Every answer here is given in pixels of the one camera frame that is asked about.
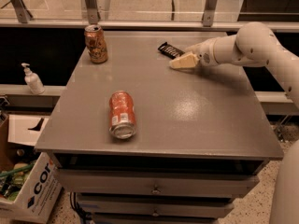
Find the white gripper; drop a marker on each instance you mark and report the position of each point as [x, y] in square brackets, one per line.
[205, 53]

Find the black rxbar chocolate bar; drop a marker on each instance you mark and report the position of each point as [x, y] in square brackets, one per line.
[170, 51]

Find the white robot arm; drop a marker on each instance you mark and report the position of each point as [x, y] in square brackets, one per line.
[255, 45]

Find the orange soda can lying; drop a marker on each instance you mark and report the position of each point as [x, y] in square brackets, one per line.
[122, 115]

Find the brown upright drink can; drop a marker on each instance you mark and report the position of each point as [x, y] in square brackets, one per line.
[95, 43]

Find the grey drawer cabinet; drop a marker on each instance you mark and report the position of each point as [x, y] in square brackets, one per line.
[201, 135]

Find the white pump bottle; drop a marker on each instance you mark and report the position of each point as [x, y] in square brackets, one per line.
[32, 80]

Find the white cardboard box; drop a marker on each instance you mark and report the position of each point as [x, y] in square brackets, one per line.
[37, 196]

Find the right metal railing bracket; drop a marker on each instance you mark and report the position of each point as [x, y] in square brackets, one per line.
[209, 12]

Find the metal railing bracket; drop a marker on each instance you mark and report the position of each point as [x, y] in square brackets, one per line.
[22, 12]
[92, 11]
[209, 12]

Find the middle metal railing bracket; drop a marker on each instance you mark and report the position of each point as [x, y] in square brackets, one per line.
[92, 11]

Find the left metal railing bracket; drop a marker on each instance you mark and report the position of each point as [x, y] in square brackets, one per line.
[22, 12]

